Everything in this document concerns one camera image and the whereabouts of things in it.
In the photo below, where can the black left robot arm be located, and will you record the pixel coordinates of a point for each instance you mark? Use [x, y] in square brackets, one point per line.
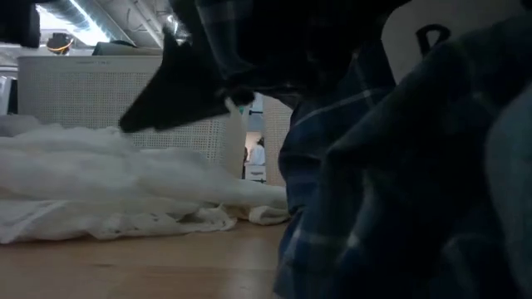
[18, 25]

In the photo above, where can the white storage bin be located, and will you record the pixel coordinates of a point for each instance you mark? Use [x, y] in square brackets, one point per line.
[276, 137]
[83, 91]

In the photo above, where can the person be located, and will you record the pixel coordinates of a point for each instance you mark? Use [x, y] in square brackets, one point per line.
[257, 155]

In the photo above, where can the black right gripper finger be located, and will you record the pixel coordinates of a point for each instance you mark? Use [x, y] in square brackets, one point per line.
[174, 95]

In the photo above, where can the white shipping box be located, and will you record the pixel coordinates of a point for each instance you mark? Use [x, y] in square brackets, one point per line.
[257, 173]

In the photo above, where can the blue plaid shirt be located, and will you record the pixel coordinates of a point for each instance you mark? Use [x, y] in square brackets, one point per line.
[374, 207]

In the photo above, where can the white garment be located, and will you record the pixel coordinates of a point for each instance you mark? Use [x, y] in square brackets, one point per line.
[124, 224]
[124, 166]

